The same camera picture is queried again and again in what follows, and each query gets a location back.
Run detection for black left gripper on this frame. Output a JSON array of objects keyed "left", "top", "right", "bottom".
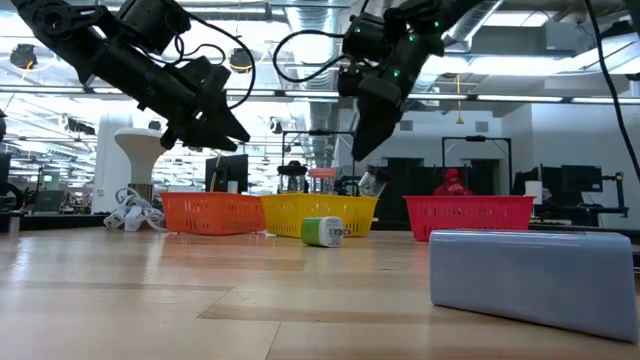
[{"left": 134, "top": 54, "right": 252, "bottom": 153}]

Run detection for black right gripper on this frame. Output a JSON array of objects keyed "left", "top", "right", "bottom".
[{"left": 337, "top": 9, "right": 446, "bottom": 162}]

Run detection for black hourglass red sand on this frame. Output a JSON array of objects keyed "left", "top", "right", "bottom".
[{"left": 357, "top": 165, "right": 392, "bottom": 199}]

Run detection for pink hourglass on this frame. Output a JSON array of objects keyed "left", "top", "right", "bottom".
[{"left": 307, "top": 167, "right": 339, "bottom": 196}]

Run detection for black hourglass yellow sand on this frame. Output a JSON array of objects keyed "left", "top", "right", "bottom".
[{"left": 276, "top": 160, "right": 308, "bottom": 195}]

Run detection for green and white plug charger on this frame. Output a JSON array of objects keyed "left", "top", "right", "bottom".
[{"left": 300, "top": 216, "right": 352, "bottom": 249}]

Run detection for black computer monitor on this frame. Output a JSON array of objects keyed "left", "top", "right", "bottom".
[
  {"left": 204, "top": 153, "right": 250, "bottom": 194},
  {"left": 559, "top": 164, "right": 604, "bottom": 194}
]

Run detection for white mushroom-shaped lamp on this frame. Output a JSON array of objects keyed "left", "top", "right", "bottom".
[{"left": 113, "top": 127, "right": 174, "bottom": 204}]

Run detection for black cabinet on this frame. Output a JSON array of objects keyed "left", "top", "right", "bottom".
[{"left": 374, "top": 157, "right": 501, "bottom": 232}]

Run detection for orange plastic basket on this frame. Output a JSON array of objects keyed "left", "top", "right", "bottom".
[{"left": 160, "top": 191, "right": 266, "bottom": 236}]

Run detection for yellow plastic basket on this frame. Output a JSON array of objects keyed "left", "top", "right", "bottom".
[{"left": 259, "top": 192, "right": 380, "bottom": 239}]

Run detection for red plastic basket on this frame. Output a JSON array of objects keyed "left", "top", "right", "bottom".
[{"left": 403, "top": 195, "right": 536, "bottom": 243}]

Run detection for long ceiling light strip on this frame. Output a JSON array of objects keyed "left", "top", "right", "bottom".
[{"left": 0, "top": 87, "right": 640, "bottom": 105}]

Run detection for light blue power bank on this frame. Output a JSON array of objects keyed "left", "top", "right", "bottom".
[{"left": 428, "top": 229, "right": 640, "bottom": 344}]

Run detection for black metal rig frame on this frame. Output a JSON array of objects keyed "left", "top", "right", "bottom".
[
  {"left": 441, "top": 134, "right": 513, "bottom": 169},
  {"left": 281, "top": 128, "right": 358, "bottom": 194}
]

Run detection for silver ventilation duct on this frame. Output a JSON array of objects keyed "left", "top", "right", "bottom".
[{"left": 284, "top": 0, "right": 351, "bottom": 166}]

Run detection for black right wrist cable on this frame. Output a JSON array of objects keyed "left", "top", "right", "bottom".
[{"left": 272, "top": 28, "right": 351, "bottom": 84}]

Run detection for white cable bundle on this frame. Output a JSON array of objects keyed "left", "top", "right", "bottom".
[{"left": 103, "top": 187, "right": 167, "bottom": 234}]

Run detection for thin black cable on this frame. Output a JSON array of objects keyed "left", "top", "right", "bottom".
[{"left": 584, "top": 0, "right": 640, "bottom": 176}]

